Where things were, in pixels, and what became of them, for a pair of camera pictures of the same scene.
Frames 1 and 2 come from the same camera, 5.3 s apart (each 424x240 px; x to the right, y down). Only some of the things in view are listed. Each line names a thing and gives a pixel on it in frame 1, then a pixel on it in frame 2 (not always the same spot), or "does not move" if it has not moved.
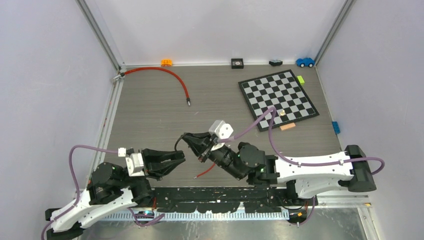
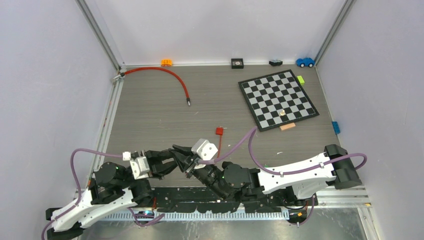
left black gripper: x=156 y=162 does not move
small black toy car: x=275 y=62 does not move
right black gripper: x=201 y=139 -> x=186 y=164
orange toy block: x=166 y=62 does not move
